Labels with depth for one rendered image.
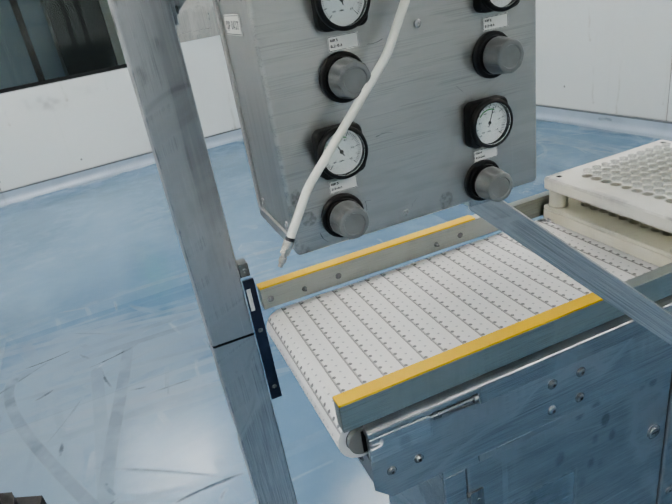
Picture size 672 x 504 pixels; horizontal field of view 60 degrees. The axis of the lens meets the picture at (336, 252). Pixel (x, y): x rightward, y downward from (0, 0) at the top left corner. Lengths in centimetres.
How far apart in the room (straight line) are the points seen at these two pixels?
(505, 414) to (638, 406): 30
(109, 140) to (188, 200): 482
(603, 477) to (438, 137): 66
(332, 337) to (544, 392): 25
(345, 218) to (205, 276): 39
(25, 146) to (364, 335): 494
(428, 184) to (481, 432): 32
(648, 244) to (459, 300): 25
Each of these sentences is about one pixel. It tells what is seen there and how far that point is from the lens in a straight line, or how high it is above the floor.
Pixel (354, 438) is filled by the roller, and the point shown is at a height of 87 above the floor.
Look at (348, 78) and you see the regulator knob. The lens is 39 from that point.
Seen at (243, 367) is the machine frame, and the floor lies 80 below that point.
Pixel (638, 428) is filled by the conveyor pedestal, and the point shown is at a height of 63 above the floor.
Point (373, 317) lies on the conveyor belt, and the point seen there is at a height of 89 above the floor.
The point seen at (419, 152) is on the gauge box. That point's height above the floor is 115.
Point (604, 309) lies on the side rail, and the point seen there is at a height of 91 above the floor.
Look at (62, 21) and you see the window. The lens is 545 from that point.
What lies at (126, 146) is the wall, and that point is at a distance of 557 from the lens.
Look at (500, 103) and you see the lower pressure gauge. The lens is 46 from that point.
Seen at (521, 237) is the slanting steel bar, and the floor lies 103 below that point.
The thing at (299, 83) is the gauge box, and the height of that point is 122.
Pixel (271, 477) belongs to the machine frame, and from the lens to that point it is 98.
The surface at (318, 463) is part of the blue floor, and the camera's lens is 182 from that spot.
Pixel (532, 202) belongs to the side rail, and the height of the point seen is 92.
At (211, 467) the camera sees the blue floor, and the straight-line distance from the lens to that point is 191.
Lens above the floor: 128
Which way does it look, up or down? 25 degrees down
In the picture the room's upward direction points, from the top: 10 degrees counter-clockwise
